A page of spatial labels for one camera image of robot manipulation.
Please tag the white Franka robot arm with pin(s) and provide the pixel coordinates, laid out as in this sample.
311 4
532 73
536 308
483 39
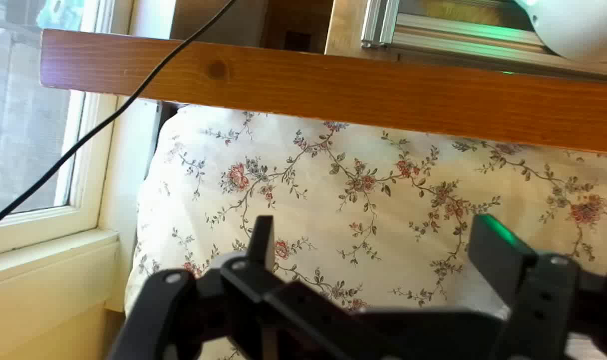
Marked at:
576 26

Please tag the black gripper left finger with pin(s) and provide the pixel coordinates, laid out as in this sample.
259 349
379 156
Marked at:
265 240

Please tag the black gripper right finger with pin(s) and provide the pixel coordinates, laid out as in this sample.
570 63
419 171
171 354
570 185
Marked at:
496 256

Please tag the floral white bedspread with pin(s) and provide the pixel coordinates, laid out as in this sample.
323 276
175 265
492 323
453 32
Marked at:
385 220

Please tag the wooden bed footboard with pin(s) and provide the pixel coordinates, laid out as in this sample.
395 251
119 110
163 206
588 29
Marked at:
317 86

